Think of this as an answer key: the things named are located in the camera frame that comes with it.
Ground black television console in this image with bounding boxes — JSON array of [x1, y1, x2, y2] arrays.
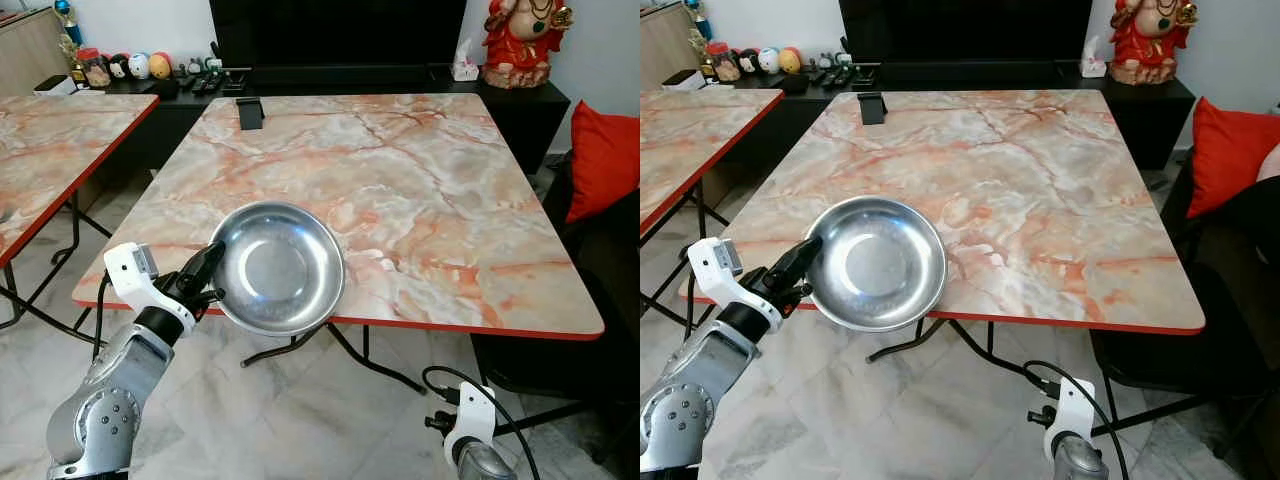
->
[[100, 68, 572, 176], [700, 63, 1197, 171]]

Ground red laughing figurine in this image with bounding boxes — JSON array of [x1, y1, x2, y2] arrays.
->
[[1108, 0, 1199, 86], [482, 0, 576, 91]]

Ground marble-print folding table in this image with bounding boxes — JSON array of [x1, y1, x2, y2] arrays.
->
[[680, 88, 1208, 381], [0, 92, 161, 346], [72, 92, 606, 396], [640, 88, 786, 331]]

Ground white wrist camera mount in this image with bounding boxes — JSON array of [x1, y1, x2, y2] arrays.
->
[[443, 380, 498, 466], [1040, 378, 1098, 461], [103, 242, 198, 336], [687, 238, 783, 336]]

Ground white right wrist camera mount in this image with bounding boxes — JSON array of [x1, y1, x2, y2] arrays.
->
[[1040, 378, 1098, 461], [443, 380, 498, 466]]

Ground small white figurine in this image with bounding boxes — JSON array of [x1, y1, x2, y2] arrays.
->
[[452, 38, 481, 83], [1080, 35, 1109, 79]]

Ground red-lidded jar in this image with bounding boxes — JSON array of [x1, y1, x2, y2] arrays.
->
[[707, 42, 741, 83], [78, 47, 113, 89]]

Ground red cushion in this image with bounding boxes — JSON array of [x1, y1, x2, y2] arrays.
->
[[565, 100, 641, 223], [1185, 97, 1280, 219]]

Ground gold trophy with blue ball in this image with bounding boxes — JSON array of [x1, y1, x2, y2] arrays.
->
[[685, 0, 714, 57], [52, 0, 86, 63]]

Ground round stainless steel bowl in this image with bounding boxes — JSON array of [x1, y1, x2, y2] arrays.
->
[[805, 195, 949, 333], [208, 201, 346, 337]]

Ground light wooden cabinet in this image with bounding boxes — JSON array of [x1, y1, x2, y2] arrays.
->
[[640, 3, 701, 89], [0, 8, 71, 98]]

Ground black chair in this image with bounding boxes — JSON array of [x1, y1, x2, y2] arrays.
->
[[1088, 150, 1280, 463], [470, 150, 641, 466]]

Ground black television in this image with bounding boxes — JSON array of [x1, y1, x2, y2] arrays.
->
[[838, 0, 1094, 66], [208, 0, 468, 69]]

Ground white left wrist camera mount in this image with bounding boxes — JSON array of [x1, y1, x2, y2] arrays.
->
[[687, 238, 783, 336], [103, 242, 198, 336]]

